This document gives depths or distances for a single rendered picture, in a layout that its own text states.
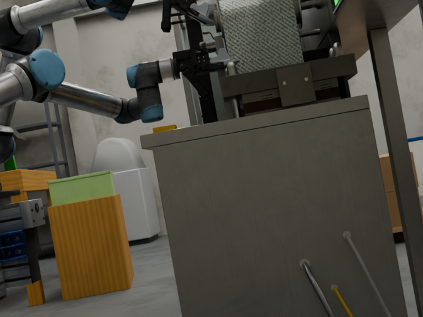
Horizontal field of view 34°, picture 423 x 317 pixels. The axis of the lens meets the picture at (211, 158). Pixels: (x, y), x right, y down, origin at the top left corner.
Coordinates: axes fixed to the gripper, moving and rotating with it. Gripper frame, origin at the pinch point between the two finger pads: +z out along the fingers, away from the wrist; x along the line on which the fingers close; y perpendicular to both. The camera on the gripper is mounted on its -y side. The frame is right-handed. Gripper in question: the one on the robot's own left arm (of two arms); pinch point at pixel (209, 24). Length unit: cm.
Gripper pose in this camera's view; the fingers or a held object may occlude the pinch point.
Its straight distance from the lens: 232.1
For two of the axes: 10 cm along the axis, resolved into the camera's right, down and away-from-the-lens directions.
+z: 8.7, 5.0, -0.5
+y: 5.0, -8.7, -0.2
